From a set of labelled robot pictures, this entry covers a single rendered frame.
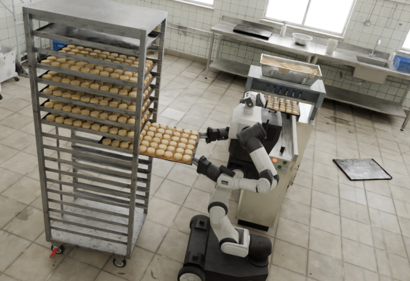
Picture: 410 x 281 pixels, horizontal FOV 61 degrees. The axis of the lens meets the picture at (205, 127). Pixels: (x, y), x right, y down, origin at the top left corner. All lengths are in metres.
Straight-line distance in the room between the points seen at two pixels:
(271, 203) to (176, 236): 0.86
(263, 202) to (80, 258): 1.53
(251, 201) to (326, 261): 0.82
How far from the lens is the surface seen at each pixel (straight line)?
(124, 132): 2.18
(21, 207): 3.44
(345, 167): 4.65
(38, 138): 2.36
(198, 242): 2.85
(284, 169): 2.86
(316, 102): 3.40
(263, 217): 3.22
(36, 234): 3.19
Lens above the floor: 2.31
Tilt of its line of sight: 30 degrees down
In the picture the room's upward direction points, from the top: 10 degrees clockwise
